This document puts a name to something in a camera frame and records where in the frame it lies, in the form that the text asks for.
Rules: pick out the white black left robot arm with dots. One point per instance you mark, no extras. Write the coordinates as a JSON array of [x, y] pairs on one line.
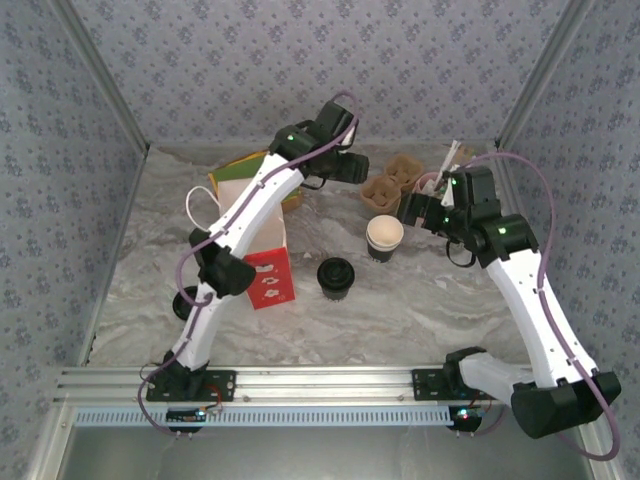
[[260, 200]]

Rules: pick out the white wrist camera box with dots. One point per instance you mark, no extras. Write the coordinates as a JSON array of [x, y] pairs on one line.
[[351, 140], [448, 197]]

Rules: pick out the red white paper bag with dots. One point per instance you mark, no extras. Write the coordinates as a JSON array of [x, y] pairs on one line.
[[272, 285]]

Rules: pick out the white sugar packet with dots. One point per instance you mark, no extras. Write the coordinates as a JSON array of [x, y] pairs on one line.
[[431, 186]]

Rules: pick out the white wrapped straw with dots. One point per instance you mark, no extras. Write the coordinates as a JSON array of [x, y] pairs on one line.
[[452, 147], [457, 152]]

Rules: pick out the aluminium frame leg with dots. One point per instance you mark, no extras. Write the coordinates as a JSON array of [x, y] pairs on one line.
[[606, 472], [50, 440]]

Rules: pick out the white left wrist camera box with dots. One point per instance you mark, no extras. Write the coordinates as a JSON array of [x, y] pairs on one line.
[[351, 140]]

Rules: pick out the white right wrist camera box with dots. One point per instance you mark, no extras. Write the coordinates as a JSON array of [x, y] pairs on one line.
[[448, 197]]

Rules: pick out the aluminium frame post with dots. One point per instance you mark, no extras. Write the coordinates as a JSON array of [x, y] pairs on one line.
[[540, 75], [104, 75]]

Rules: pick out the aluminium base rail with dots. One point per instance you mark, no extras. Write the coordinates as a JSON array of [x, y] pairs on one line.
[[320, 385]]

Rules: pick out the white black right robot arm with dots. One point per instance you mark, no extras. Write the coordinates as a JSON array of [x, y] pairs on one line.
[[540, 310]]

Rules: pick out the green sugar packet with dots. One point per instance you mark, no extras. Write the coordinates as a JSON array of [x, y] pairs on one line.
[[442, 190]]

